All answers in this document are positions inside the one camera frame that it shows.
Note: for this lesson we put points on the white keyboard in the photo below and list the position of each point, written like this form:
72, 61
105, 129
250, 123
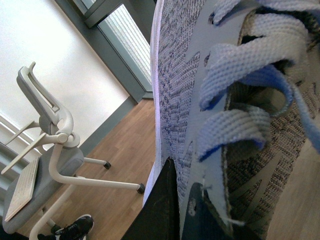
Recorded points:
24, 189

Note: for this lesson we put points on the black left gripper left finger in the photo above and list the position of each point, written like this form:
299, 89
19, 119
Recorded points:
159, 218

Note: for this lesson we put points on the grey knit sneaker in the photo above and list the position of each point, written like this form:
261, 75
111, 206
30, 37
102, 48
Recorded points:
236, 86

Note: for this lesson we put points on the black sneaker upper foot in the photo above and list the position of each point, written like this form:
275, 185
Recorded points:
78, 230

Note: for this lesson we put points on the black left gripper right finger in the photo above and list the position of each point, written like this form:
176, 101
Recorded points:
242, 232

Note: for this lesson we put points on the grey white office chair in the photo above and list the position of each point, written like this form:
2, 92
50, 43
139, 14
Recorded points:
57, 169

